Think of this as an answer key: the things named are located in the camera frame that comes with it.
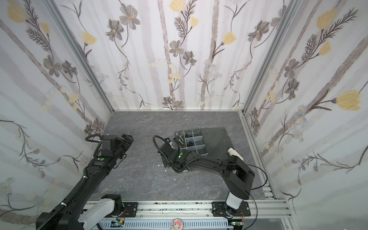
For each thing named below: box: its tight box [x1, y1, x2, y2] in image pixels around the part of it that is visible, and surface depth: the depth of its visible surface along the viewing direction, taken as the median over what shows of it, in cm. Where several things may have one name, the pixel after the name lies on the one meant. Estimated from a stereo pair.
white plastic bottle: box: [227, 147, 244, 161], surface depth 94 cm
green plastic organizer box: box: [174, 127, 233, 159], surface depth 103 cm
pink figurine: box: [172, 218, 184, 230], surface depth 69 cm
